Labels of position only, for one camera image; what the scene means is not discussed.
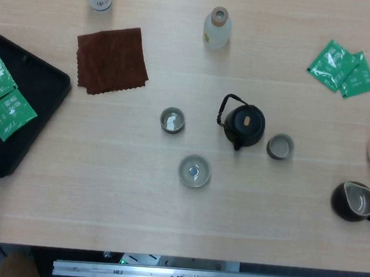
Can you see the black cast iron teapot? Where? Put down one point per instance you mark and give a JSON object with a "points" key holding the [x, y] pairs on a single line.
{"points": [[243, 130]]}

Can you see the dark cylindrical ceramic teacup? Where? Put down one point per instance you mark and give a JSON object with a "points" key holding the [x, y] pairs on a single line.
{"points": [[280, 146], [164, 128]]}

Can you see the grey-green shallow ceramic bowl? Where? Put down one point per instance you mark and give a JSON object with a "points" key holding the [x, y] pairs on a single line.
{"points": [[185, 170]]}

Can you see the frosted glass bottle wooden cap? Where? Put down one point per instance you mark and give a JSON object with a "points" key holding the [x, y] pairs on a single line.
{"points": [[217, 35]]}

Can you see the brown microfibre cloth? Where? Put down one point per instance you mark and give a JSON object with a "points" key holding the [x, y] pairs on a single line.
{"points": [[111, 59]]}

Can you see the black plastic tray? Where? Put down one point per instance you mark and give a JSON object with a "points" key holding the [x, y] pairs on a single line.
{"points": [[41, 85]]}

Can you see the dark ceramic pouring pitcher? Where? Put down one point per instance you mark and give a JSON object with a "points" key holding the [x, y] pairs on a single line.
{"points": [[340, 202]]}

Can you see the brown round stool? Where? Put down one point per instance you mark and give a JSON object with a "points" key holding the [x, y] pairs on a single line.
{"points": [[18, 266]]}

